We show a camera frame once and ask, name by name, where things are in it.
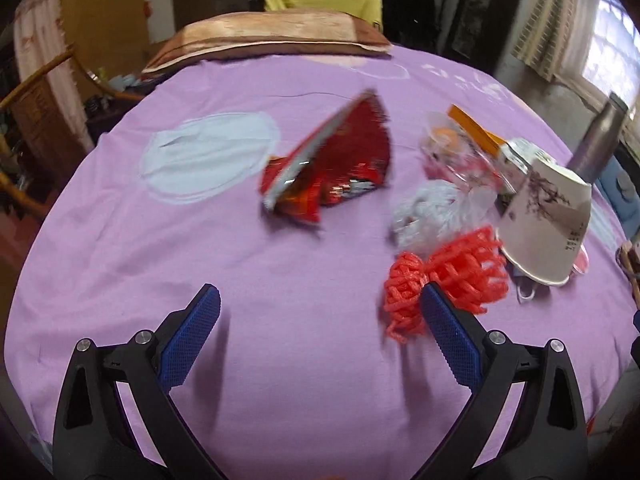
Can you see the orange snack wrapper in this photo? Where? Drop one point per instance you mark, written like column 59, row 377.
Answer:
column 487, row 141

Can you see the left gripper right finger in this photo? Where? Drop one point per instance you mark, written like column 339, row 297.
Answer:
column 547, row 438

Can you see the steel water bottle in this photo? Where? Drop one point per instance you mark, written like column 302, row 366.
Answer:
column 600, row 140

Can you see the beige checked curtain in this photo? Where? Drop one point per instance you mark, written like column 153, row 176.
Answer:
column 553, row 38

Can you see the red foil snack bag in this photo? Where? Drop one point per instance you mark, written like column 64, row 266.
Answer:
column 346, row 156

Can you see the wooden armchair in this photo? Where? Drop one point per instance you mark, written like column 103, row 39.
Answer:
column 57, row 150

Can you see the yellow cloth on chair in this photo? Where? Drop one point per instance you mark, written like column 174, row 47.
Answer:
column 370, row 11

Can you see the red foam fruit net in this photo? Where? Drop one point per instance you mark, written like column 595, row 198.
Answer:
column 469, row 270

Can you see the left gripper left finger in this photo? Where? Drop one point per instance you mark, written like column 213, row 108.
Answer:
column 92, row 434

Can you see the purple bed sheet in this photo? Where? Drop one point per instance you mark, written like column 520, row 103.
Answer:
column 298, row 379

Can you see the brown satin pillow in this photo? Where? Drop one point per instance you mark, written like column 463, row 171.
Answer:
column 251, row 34

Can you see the paper cup with tree print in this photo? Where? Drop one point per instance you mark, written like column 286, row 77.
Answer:
column 543, row 228

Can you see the white foam fruit net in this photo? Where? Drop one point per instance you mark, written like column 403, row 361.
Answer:
column 437, row 214

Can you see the white face mask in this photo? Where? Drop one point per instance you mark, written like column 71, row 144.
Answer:
column 526, row 288

